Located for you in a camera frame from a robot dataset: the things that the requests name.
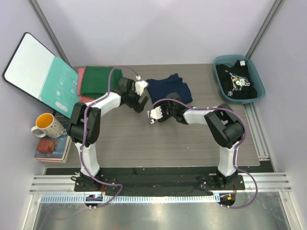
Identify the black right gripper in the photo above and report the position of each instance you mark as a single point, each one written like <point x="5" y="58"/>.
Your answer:
<point x="165" y="117"/>

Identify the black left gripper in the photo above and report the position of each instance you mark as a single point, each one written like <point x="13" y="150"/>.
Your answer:
<point x="135" y="104"/>

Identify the navy blue t shirt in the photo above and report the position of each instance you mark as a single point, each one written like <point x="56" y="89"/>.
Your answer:
<point x="160" y="89"/>

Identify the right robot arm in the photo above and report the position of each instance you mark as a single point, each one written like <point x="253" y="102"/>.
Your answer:
<point x="226" y="127"/>

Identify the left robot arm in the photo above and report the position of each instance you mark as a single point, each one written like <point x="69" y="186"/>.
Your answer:
<point x="84" y="127"/>

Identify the stack of books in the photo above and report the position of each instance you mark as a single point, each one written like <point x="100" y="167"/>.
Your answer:
<point x="62" y="147"/>

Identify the folded green t shirt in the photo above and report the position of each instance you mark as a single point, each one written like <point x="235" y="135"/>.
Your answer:
<point x="94" y="82"/>

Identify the black printed t shirt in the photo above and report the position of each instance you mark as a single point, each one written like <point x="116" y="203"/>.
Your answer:
<point x="236" y="81"/>

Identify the teal plastic bin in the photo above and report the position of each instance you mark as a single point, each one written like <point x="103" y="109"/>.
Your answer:
<point x="230" y="60"/>

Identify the yellow inside floral mug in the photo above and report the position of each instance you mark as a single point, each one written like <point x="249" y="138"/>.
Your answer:
<point x="46" y="125"/>

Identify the red small box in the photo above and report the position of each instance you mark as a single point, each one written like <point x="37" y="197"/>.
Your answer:
<point x="46" y="146"/>

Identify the white and teal board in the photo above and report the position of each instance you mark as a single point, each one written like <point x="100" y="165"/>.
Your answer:
<point x="35" y="70"/>

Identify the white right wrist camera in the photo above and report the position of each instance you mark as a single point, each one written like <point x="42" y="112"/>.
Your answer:
<point x="155" y="115"/>

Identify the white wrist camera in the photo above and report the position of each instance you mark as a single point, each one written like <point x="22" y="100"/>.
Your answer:
<point x="140" y="85"/>
<point x="155" y="115"/>

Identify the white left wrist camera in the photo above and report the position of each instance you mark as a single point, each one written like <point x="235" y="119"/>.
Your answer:
<point x="140" y="85"/>

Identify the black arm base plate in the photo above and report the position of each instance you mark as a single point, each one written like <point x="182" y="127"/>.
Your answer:
<point x="171" y="178"/>

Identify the left aluminium frame post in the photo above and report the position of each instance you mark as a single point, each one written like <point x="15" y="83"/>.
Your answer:
<point x="43" y="20"/>

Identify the aluminium frame post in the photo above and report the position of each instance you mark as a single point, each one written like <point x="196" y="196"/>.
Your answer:
<point x="277" y="4"/>
<point x="43" y="20"/>

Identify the aluminium front rail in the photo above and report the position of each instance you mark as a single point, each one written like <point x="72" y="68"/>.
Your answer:
<point x="60" y="189"/>

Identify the right aluminium frame post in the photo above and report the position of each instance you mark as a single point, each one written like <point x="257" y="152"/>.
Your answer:
<point x="277" y="4"/>

